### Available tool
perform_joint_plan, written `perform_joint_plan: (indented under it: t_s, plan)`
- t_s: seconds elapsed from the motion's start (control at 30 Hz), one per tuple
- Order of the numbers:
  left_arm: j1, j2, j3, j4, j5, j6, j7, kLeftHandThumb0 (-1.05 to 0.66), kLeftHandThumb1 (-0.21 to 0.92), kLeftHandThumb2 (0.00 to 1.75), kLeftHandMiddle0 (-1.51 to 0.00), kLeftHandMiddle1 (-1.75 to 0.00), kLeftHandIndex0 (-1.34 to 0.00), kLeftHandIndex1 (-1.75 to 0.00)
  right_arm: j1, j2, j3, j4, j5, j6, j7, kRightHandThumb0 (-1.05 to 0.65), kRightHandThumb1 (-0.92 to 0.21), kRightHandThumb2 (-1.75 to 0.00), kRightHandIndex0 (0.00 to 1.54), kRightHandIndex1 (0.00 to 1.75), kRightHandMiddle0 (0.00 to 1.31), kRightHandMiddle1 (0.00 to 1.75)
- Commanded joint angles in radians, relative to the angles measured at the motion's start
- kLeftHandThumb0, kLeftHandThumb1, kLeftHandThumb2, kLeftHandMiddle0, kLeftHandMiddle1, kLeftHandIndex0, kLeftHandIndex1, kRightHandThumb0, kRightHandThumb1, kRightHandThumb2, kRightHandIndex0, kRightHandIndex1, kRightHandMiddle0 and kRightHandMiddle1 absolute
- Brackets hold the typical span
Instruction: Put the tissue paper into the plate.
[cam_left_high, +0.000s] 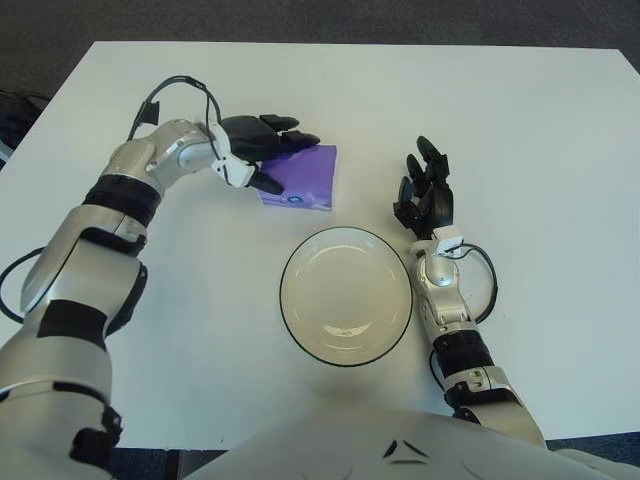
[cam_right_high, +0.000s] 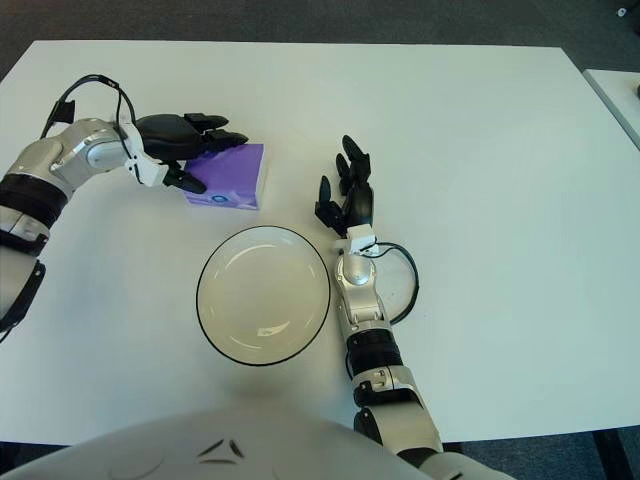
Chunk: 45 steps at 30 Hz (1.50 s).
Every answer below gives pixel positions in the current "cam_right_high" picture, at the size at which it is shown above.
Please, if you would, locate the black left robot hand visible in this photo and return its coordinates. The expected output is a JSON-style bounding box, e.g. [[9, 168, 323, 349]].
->
[[134, 112, 250, 196]]

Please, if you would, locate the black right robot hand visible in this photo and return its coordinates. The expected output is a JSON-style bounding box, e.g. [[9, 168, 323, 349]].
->
[[313, 134, 376, 237]]

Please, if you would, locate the purple tissue paper pack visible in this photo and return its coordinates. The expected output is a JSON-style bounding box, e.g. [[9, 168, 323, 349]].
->
[[182, 143, 269, 211]]

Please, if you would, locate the white plate with black rim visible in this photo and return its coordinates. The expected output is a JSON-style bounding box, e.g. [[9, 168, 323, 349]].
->
[[194, 225, 332, 366]]

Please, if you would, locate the grey robot torso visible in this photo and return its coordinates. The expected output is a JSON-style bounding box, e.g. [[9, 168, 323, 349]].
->
[[0, 401, 517, 480]]

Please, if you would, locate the neighbouring white table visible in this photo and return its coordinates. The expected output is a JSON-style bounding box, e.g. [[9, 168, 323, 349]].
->
[[582, 68, 640, 153]]

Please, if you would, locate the black table leg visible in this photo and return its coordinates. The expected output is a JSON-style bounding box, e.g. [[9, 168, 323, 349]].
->
[[592, 426, 632, 480]]

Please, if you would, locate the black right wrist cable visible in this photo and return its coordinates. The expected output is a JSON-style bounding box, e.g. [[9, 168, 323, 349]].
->
[[372, 241, 420, 326]]

